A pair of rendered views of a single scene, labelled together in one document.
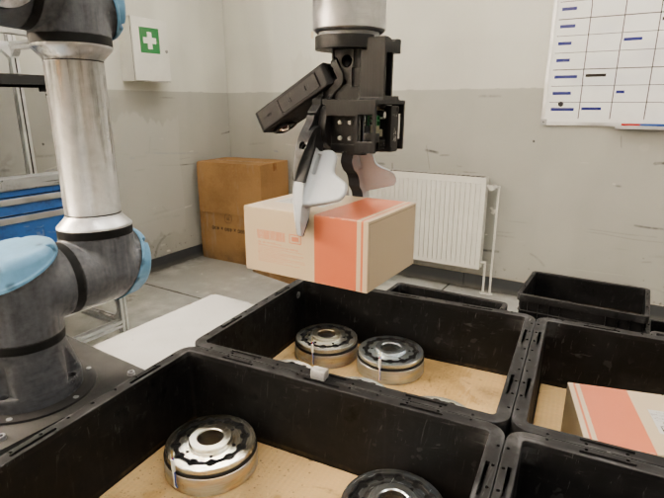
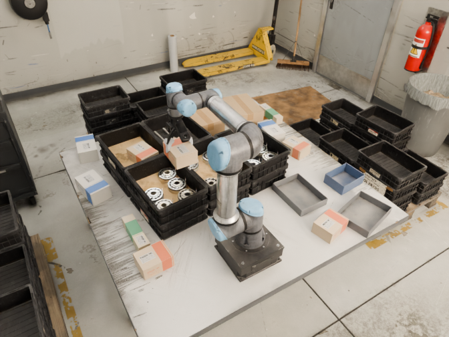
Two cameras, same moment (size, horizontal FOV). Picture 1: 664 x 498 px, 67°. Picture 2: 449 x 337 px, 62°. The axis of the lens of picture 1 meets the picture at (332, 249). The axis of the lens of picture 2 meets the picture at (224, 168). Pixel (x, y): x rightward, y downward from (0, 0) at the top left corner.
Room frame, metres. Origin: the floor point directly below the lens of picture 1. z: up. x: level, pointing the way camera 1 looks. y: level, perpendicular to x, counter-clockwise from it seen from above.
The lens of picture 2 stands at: (1.86, 0.89, 2.22)
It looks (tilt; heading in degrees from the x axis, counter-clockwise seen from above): 39 degrees down; 206
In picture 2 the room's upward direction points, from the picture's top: 2 degrees clockwise
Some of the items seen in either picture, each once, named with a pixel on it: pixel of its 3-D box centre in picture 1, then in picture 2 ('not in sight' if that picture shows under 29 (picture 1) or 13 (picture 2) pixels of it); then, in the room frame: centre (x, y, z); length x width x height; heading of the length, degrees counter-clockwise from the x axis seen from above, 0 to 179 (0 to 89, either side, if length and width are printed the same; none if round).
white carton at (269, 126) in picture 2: not in sight; (270, 132); (-0.32, 0.18, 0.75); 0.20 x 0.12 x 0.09; 52
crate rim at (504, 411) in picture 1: (373, 336); (165, 180); (0.65, -0.06, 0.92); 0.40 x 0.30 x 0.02; 64
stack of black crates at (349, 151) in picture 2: not in sight; (343, 159); (-0.88, 0.68, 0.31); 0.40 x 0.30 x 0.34; 58
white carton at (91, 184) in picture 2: not in sight; (93, 187); (0.74, -0.52, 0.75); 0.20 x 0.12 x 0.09; 71
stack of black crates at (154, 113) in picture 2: not in sight; (164, 126); (-0.50, -0.91, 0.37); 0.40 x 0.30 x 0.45; 148
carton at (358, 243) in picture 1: (331, 235); (180, 152); (0.58, 0.00, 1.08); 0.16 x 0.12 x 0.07; 58
